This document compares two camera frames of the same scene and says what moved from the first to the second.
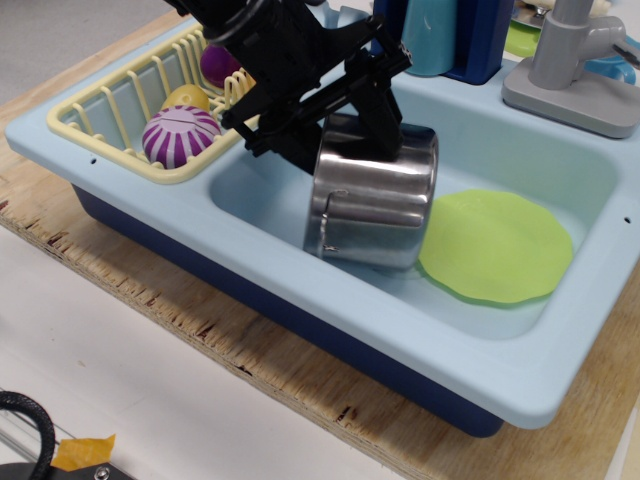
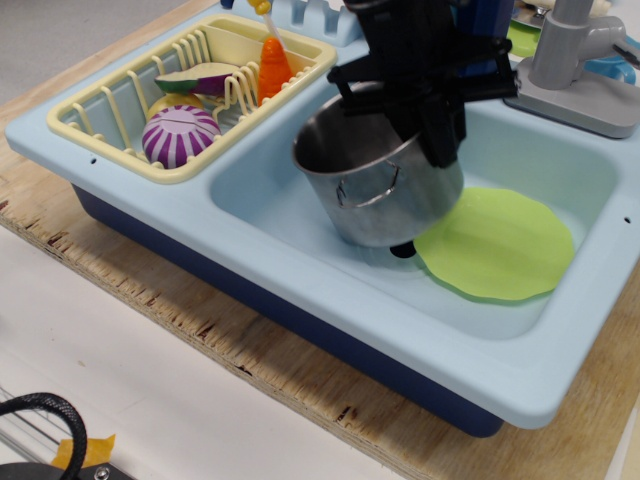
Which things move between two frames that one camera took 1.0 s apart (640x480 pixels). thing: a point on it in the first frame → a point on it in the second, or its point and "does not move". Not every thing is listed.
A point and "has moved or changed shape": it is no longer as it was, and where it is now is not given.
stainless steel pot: x=366 y=210 has moved or changed shape
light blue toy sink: x=478 y=368 does not move
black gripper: x=293 y=58 → x=419 y=70
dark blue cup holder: x=483 y=32 does not move
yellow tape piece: x=79 y=453 does not move
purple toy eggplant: x=218 y=64 → x=198 y=78
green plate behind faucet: x=522 y=38 does not move
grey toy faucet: x=547 y=84 does not move
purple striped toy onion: x=174 y=135 does not move
